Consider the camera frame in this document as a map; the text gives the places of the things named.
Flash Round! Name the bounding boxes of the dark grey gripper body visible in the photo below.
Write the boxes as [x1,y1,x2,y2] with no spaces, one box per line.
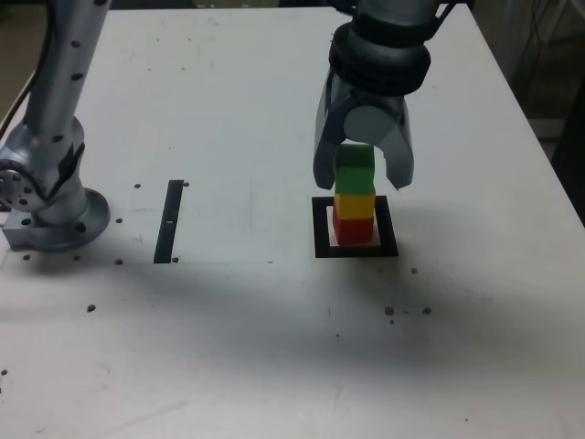
[349,86,410,128]

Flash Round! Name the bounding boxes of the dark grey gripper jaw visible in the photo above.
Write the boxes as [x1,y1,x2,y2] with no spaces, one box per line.
[312,72,354,191]

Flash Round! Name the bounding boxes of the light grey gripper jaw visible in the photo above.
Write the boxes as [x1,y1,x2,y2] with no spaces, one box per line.
[343,102,417,191]

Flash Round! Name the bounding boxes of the green cube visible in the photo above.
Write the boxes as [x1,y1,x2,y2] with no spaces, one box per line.
[335,144,377,196]

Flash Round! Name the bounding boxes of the yellow cube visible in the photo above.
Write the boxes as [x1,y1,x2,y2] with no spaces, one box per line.
[334,191,377,220]

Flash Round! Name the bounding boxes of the red cube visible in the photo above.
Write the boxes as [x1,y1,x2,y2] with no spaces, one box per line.
[332,215,375,247]

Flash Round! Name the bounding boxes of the black tape square outline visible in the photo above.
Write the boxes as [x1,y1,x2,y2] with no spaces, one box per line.
[311,195,399,260]

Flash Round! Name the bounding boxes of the black tape strip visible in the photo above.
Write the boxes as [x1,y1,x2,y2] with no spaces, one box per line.
[153,179,185,265]

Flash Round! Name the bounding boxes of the thin black looped cable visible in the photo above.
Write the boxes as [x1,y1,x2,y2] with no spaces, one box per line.
[431,0,456,24]

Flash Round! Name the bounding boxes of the long black cable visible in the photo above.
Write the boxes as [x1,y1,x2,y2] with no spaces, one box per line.
[0,27,52,138]

